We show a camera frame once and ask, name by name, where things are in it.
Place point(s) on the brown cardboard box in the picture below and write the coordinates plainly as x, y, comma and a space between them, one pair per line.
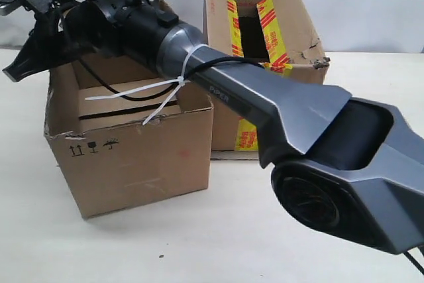
109, 159

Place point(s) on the white zip tie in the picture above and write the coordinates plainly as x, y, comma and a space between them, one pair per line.
174, 86

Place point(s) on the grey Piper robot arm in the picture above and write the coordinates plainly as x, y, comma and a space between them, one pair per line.
345, 166

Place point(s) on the cardboard box with yellow tape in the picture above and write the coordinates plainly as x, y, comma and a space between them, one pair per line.
279, 34

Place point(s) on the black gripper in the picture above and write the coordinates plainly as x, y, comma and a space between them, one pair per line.
67, 29

